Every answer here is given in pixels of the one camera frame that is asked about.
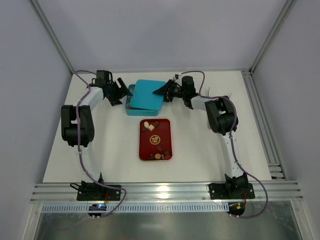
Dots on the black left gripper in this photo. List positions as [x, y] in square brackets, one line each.
[115, 92]

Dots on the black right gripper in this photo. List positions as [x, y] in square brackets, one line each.
[169, 90]

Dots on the teal tin lid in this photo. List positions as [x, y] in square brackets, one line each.
[143, 96]

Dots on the stainless steel tongs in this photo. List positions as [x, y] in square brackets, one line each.
[208, 93]

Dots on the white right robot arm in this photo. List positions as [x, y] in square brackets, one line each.
[223, 120]

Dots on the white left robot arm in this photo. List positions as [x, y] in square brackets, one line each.
[78, 130]

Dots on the teal tin box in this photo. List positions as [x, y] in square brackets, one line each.
[136, 111]

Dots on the red lacquer tray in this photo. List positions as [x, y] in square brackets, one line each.
[157, 141]

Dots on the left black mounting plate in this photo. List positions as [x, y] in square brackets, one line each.
[94, 192]

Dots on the black mounting plate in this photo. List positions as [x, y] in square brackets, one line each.
[220, 191]
[94, 192]

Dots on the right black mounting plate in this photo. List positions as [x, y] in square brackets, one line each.
[220, 191]

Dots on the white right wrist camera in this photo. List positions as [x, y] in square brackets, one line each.
[176, 77]

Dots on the aluminium frame post left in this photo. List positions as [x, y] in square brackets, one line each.
[51, 33]

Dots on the aluminium frame post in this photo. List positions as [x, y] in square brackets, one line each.
[272, 34]
[51, 33]

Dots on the white slotted cable duct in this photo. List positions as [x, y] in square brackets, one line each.
[135, 207]

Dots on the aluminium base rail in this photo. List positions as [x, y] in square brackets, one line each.
[172, 191]

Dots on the aluminium frame post right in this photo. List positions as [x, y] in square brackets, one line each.
[272, 34]

